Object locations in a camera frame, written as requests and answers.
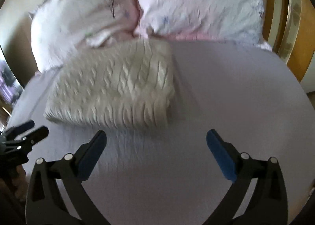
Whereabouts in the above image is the beige cable knit sweater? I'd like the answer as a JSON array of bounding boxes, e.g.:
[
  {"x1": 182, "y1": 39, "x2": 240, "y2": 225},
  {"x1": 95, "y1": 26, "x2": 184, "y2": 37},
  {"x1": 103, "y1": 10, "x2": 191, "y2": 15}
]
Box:
[{"x1": 44, "y1": 39, "x2": 175, "y2": 129}]

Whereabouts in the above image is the person left hand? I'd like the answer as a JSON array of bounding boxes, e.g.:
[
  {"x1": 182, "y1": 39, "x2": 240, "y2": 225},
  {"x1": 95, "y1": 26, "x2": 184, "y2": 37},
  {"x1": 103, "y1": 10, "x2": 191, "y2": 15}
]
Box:
[{"x1": 1, "y1": 165, "x2": 28, "y2": 202}]

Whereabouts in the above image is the lavender bed sheet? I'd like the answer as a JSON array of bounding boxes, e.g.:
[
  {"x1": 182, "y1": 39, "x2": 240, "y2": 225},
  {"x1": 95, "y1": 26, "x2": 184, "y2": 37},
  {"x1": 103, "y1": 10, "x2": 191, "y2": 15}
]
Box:
[{"x1": 6, "y1": 39, "x2": 312, "y2": 225}]

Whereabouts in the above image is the pink floral left pillow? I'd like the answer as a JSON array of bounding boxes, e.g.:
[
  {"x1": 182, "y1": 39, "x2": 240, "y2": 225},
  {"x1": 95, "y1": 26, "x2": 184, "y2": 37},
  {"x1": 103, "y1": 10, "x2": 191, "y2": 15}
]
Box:
[{"x1": 30, "y1": 0, "x2": 139, "y2": 72}]

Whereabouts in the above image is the pink floral pillow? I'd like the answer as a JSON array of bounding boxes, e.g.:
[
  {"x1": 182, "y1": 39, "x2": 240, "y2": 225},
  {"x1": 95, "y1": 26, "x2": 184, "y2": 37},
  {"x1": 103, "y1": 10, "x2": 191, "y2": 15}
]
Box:
[
  {"x1": 135, "y1": 0, "x2": 271, "y2": 50},
  {"x1": 30, "y1": 0, "x2": 139, "y2": 72}
]

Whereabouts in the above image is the wooden headboard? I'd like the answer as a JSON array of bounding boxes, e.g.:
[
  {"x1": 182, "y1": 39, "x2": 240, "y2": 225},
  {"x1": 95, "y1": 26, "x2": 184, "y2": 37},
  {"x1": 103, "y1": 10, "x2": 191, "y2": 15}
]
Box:
[{"x1": 263, "y1": 0, "x2": 314, "y2": 82}]

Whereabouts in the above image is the pink floral right pillow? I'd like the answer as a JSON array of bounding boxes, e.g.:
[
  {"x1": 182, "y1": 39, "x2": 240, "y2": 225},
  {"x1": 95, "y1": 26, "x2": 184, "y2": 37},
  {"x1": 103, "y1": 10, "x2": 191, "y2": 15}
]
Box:
[{"x1": 135, "y1": 0, "x2": 271, "y2": 50}]

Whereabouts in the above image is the dark wall picture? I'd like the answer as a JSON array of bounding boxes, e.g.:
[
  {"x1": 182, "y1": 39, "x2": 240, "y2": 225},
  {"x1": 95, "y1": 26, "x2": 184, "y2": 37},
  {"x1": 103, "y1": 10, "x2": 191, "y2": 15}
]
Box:
[{"x1": 1, "y1": 60, "x2": 23, "y2": 106}]

